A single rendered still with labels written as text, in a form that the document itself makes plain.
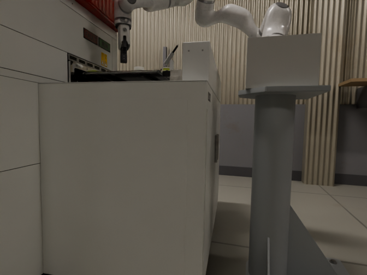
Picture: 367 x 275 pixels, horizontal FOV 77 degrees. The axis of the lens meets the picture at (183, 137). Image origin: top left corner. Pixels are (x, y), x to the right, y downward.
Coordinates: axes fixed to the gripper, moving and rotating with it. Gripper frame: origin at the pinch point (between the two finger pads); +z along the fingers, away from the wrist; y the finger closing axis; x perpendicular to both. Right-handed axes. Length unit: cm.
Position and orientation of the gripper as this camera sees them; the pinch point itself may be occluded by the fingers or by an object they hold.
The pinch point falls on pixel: (123, 58)
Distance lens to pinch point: 126.7
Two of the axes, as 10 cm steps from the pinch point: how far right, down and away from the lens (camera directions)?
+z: 0.0, 10.0, 0.6
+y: -3.7, -0.6, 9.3
